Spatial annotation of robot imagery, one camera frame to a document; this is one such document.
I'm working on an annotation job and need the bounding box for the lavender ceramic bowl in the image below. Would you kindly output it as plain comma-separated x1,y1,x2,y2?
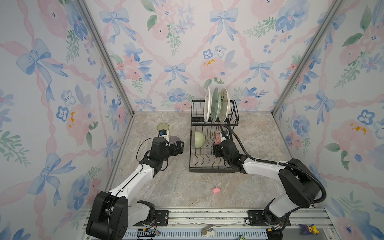
169,136,181,144

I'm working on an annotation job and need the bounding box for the red white patterned bowl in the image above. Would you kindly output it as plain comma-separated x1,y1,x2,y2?
214,133,222,146

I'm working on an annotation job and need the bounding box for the green glass cup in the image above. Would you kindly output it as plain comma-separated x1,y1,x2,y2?
157,123,170,132

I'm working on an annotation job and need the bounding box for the clear glass cup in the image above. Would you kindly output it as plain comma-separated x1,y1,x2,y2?
135,123,149,133

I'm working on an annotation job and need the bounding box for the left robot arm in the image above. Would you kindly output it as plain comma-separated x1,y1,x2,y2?
86,137,185,240

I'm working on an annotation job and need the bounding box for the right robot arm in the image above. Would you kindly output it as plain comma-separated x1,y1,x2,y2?
220,139,326,227

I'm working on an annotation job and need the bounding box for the light green ceramic bowl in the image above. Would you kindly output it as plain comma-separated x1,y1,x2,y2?
195,131,206,149

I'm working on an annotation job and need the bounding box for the pink eraser piece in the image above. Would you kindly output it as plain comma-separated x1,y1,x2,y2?
212,187,221,194

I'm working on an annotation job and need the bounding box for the pale green plate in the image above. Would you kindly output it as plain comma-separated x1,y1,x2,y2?
211,88,222,122

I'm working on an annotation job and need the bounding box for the cream patterned plate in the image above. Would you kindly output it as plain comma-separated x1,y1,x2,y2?
219,88,231,123

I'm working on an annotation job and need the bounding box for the white floral plate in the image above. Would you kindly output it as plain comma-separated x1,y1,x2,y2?
204,87,212,123

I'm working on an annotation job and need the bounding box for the purple yellow toy figure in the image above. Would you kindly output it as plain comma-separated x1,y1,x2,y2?
299,224,320,236

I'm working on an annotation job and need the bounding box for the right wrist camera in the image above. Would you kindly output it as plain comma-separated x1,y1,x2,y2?
221,131,232,142

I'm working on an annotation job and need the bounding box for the black wire dish rack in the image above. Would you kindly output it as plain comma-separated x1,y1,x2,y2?
189,100,234,173

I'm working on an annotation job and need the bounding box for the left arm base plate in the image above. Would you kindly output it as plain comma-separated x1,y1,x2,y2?
134,210,170,228

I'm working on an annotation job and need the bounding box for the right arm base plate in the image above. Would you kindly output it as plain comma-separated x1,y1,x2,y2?
245,210,291,227

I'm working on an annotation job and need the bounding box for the aluminium rail frame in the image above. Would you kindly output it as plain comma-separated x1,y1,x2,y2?
122,208,341,240

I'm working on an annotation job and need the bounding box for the left aluminium corner post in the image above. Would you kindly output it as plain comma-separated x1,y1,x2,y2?
74,0,134,117

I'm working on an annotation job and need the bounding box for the aluminium corner post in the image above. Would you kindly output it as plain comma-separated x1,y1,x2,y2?
272,0,345,117
74,0,134,117

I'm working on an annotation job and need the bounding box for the right aluminium corner post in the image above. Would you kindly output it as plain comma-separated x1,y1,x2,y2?
272,0,345,117

